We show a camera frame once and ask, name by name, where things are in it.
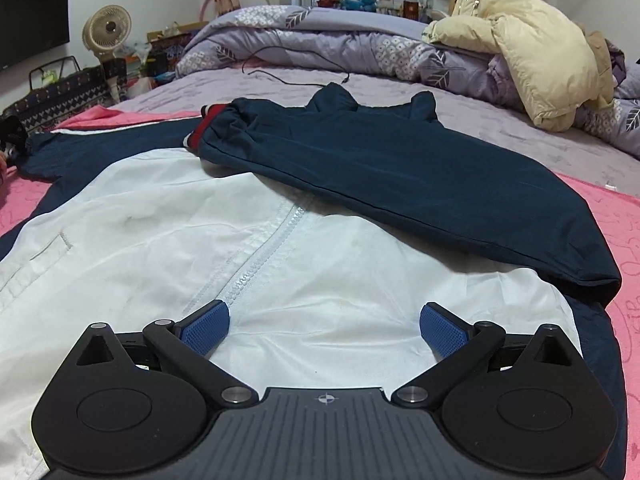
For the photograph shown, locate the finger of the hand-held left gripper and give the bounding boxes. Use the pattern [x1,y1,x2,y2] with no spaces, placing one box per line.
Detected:
[0,116,27,161]

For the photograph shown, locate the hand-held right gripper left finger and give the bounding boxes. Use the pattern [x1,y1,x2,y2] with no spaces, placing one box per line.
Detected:
[74,299,259,407]

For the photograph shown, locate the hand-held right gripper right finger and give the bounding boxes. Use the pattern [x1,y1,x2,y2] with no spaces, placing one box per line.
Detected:
[391,302,583,407]

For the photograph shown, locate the navy and white jacket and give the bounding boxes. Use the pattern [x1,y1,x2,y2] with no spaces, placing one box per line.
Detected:
[0,82,628,480]

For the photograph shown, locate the dark patterned bag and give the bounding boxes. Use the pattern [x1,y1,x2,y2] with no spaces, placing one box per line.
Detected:
[2,55,126,133]

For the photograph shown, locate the black television screen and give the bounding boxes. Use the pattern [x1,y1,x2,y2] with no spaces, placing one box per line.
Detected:
[0,0,71,70]

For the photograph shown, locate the white desk fan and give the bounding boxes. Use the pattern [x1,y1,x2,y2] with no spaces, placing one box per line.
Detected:
[82,4,133,61]

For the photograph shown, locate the white plastic bag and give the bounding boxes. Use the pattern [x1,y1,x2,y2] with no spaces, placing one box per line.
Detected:
[117,42,151,62]

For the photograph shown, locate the colourful printed box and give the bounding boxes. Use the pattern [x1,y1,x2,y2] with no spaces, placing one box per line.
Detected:
[150,42,190,75]

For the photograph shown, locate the cardboard box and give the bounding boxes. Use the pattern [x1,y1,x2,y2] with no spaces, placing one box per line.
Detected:
[146,22,208,45]

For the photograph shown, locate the pink bunny print towel blanket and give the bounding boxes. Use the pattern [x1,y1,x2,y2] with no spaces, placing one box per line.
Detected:
[0,107,640,480]

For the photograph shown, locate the bed with lilac sheet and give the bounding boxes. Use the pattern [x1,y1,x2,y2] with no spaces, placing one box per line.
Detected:
[112,67,640,196]

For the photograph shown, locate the cream puffer jacket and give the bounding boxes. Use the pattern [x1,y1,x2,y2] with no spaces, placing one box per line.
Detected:
[422,0,615,133]

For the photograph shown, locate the purple leaf patterned duvet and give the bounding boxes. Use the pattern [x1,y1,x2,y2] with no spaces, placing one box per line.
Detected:
[175,4,640,158]

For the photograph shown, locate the brown garment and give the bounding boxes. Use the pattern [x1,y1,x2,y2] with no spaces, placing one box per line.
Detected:
[575,22,617,106]

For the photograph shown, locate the black cable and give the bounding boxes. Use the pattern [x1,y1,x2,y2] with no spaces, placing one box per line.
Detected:
[241,46,351,86]

